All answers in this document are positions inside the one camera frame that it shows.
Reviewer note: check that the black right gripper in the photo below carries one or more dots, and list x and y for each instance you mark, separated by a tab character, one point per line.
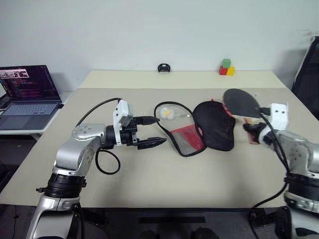
260	127

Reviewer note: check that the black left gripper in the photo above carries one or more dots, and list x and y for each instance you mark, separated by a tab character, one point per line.
129	135

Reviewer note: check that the black table tennis paddle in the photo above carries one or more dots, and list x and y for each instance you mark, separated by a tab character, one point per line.
239	102

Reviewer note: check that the black red paddle case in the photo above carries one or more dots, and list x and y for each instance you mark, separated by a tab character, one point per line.
216	127

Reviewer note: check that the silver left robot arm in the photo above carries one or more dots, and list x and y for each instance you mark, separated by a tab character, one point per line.
79	149

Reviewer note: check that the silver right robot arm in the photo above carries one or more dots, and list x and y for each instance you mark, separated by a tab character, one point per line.
296	154

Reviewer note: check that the yellow cube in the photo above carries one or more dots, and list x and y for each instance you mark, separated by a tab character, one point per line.
231	71

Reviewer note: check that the red cube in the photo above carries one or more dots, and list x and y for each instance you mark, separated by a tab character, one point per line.
222	70

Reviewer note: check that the small black clip object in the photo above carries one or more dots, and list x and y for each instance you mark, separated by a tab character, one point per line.
163	67

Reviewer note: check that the green cube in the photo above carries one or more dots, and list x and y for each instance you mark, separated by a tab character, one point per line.
226	63

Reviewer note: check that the black office chair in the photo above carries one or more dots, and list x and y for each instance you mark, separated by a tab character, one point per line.
307	74

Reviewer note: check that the white side table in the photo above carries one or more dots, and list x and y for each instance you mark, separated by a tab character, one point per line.
49	127

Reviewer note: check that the dark rounded shape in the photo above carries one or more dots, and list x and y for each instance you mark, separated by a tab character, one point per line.
204	234

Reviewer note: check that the open dark laptop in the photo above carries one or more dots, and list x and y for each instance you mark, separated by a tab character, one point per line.
30	107

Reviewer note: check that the black device beside laptop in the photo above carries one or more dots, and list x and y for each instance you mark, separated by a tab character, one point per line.
3	104

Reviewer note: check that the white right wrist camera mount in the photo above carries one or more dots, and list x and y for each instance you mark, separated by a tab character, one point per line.
279	115

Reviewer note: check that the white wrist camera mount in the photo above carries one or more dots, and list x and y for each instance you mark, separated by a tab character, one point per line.
121	112
279	115

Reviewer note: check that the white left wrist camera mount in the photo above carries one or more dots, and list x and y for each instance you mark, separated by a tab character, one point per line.
121	112

